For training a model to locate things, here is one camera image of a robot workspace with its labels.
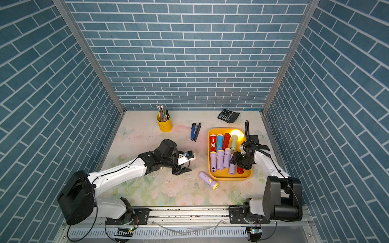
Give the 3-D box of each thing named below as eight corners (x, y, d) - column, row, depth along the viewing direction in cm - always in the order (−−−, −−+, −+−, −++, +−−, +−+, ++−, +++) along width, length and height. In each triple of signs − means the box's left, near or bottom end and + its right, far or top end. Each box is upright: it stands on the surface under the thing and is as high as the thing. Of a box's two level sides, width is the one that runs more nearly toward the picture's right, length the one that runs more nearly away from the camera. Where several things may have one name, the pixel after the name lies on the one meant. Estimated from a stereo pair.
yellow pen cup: (158, 132, 109) (155, 123, 101) (160, 125, 114) (157, 115, 106) (171, 132, 109) (168, 123, 101) (172, 125, 114) (170, 115, 106)
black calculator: (217, 117, 117) (217, 116, 116) (224, 108, 124) (225, 106, 123) (232, 124, 113) (232, 122, 112) (238, 114, 120) (239, 112, 118)
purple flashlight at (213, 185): (197, 178, 88) (197, 175, 85) (201, 173, 90) (201, 170, 87) (215, 191, 83) (215, 189, 80) (218, 185, 85) (219, 183, 82)
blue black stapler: (187, 140, 105) (187, 137, 103) (192, 123, 115) (192, 121, 113) (196, 141, 104) (196, 139, 102) (201, 125, 114) (201, 122, 112)
